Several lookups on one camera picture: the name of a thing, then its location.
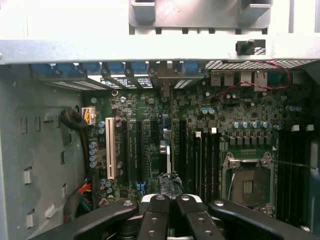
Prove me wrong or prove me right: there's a white power connector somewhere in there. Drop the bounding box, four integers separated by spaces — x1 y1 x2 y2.
80 106 97 126

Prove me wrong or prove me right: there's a grey power supply unit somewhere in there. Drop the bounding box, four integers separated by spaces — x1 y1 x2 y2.
0 63 87 240

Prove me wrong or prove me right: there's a short black expansion slot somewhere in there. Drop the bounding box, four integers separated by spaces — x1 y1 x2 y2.
150 119 160 141

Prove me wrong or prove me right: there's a white expansion slot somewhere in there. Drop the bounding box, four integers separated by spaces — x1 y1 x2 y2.
104 117 115 180

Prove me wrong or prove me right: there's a black open PC case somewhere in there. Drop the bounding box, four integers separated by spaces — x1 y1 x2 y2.
0 37 320 240

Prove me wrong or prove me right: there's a black RAM slot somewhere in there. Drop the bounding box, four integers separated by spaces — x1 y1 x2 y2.
211 127 221 201
277 124 288 226
202 129 212 201
297 124 307 226
287 124 298 226
306 124 316 226

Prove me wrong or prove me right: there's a CPU socket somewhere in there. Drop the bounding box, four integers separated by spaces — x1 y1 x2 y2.
222 151 278 208

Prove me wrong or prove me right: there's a grey parts rack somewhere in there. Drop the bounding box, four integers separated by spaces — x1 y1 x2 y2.
128 0 273 35

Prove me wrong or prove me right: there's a red and black wire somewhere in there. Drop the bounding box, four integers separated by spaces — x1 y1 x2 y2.
212 60 291 101

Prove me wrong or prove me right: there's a green motherboard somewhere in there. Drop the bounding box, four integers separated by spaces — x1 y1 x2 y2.
82 84 320 226

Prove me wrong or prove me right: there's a thin metal locking lever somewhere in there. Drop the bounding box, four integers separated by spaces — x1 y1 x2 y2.
271 159 320 170

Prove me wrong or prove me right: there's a sleeved power wire bundle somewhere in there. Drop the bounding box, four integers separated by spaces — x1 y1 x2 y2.
59 106 95 218

